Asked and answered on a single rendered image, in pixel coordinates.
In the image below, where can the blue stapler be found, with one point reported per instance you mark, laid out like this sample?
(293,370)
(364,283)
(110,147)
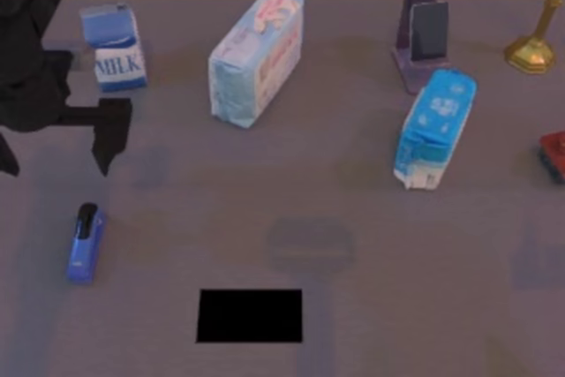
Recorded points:
(84,249)

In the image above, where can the black mat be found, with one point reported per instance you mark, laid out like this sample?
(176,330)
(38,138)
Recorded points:
(249,316)

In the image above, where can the blue white milk carton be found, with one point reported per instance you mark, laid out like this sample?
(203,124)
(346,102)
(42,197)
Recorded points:
(115,48)

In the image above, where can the large white blue tissue pack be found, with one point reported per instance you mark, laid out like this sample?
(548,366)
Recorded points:
(256,63)

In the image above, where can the purple phone stand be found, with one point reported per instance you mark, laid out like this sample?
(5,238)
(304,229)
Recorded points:
(404,63)

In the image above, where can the bright blue tissue pack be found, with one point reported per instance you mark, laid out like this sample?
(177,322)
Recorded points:
(434,130)

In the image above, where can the dark smartphone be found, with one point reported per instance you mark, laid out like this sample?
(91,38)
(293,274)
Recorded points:
(428,30)

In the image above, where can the gold candelabra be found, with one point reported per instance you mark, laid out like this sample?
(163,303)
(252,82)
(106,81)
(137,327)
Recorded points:
(532,48)

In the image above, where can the red toy block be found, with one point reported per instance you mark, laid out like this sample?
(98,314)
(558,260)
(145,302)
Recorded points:
(554,154)

